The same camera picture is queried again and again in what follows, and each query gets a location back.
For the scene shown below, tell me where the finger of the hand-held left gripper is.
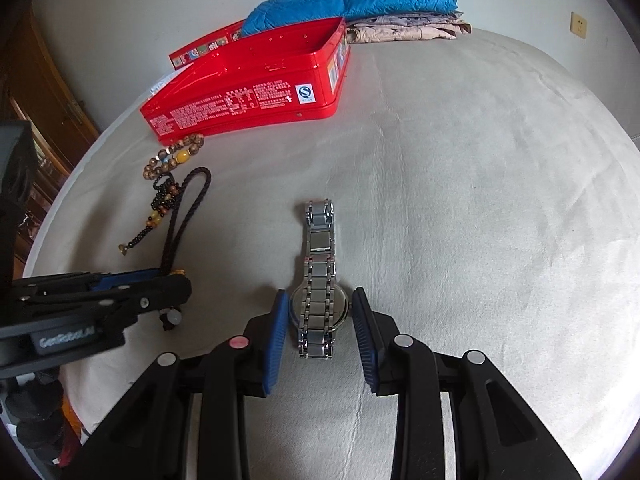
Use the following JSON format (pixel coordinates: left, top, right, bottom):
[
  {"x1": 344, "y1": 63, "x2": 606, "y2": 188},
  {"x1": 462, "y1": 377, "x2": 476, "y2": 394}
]
[
  {"x1": 0, "y1": 275, "x2": 194, "y2": 342},
  {"x1": 11, "y1": 268, "x2": 169, "y2": 302}
]

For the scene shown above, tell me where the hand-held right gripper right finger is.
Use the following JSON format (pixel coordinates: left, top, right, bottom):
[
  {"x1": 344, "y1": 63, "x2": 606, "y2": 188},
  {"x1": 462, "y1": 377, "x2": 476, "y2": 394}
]
[{"x1": 351, "y1": 287, "x2": 583, "y2": 480}]

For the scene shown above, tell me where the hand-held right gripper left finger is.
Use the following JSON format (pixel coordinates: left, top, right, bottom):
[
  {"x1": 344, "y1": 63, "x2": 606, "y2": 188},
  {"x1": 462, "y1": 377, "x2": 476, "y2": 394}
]
[{"x1": 75, "y1": 289, "x2": 291, "y2": 480}]

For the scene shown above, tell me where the silver metal wristwatch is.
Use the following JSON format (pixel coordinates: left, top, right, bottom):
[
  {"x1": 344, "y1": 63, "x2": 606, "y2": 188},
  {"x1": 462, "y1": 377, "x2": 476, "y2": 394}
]
[{"x1": 288, "y1": 199, "x2": 351, "y2": 360}]

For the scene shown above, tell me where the braided cord gold charm pendant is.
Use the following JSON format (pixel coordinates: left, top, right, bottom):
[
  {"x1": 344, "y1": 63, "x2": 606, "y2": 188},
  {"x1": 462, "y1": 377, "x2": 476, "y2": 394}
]
[{"x1": 158, "y1": 167, "x2": 212, "y2": 332}]

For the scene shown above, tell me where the red tin box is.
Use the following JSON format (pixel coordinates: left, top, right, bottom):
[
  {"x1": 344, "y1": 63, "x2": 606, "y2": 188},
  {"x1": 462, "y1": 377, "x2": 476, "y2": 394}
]
[{"x1": 139, "y1": 16, "x2": 351, "y2": 140}]

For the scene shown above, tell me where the wooden cabinet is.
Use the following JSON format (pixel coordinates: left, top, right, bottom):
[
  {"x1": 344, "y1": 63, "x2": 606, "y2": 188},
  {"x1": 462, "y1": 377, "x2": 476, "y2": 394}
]
[{"x1": 0, "y1": 4, "x2": 102, "y2": 186}]

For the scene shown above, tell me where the red tin lid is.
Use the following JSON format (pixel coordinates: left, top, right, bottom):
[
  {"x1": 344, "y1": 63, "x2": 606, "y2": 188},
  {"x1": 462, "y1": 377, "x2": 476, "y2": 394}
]
[{"x1": 168, "y1": 18, "x2": 249, "y2": 71}]

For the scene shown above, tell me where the folded patterned beige cloth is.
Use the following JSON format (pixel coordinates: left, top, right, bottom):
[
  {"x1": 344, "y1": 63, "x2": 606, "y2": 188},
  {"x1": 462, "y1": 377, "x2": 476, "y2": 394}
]
[{"x1": 344, "y1": 9, "x2": 472, "y2": 45}]

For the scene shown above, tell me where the blue quilted jacket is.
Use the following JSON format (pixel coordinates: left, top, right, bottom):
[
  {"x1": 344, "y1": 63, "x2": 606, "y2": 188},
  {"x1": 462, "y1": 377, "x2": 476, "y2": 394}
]
[{"x1": 239, "y1": 0, "x2": 459, "y2": 39}]

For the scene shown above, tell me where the dark bead necklace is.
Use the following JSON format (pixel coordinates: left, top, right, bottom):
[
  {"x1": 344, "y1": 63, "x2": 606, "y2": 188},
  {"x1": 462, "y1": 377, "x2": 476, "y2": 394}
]
[{"x1": 118, "y1": 172, "x2": 181, "y2": 256}]

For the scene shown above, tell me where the wooden bead bracelet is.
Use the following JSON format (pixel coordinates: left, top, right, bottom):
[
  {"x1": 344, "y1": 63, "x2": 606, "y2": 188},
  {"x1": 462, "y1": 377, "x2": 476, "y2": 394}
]
[{"x1": 144, "y1": 132, "x2": 205, "y2": 179}]

